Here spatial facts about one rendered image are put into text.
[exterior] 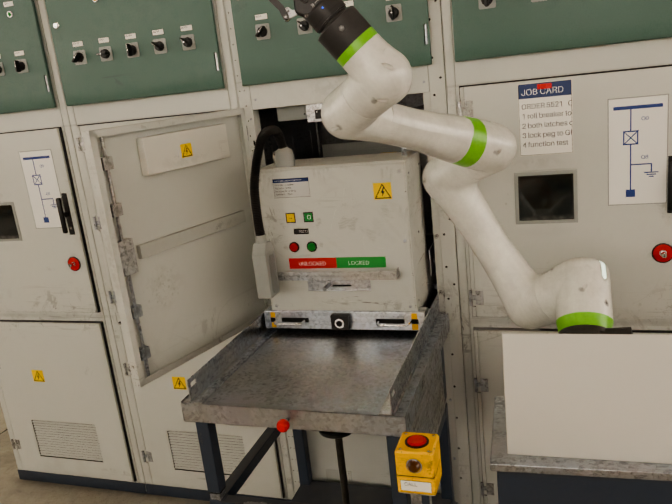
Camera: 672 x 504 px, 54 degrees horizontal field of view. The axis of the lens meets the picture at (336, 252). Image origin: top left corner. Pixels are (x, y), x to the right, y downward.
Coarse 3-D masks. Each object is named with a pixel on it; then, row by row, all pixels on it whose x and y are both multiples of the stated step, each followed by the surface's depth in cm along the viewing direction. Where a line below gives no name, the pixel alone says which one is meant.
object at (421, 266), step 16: (304, 160) 219; (320, 160) 214; (336, 160) 209; (352, 160) 205; (368, 160) 200; (384, 160) 193; (400, 160) 191; (416, 160) 206; (416, 176) 206; (416, 192) 205; (416, 208) 205; (416, 224) 204; (416, 240) 204; (416, 256) 203; (416, 272) 202; (416, 288) 202; (416, 304) 202
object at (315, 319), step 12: (264, 312) 218; (288, 312) 215; (300, 312) 214; (312, 312) 212; (324, 312) 211; (336, 312) 210; (348, 312) 208; (360, 312) 207; (372, 312) 206; (384, 312) 205; (396, 312) 203; (408, 312) 202; (420, 312) 201; (312, 324) 214; (324, 324) 212; (360, 324) 208; (372, 324) 207; (420, 324) 202
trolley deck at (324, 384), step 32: (448, 320) 218; (256, 352) 205; (288, 352) 202; (320, 352) 200; (352, 352) 197; (384, 352) 194; (224, 384) 185; (256, 384) 183; (288, 384) 181; (320, 384) 179; (352, 384) 177; (384, 384) 174; (416, 384) 172; (192, 416) 177; (224, 416) 174; (256, 416) 171; (288, 416) 167; (320, 416) 164; (352, 416) 162; (384, 416) 159
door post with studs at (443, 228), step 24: (432, 0) 193; (432, 24) 195; (432, 48) 197; (432, 72) 199; (432, 96) 201; (432, 216) 212; (456, 288) 216; (456, 312) 218; (456, 336) 220; (456, 360) 223; (456, 384) 225; (456, 408) 228; (456, 432) 230
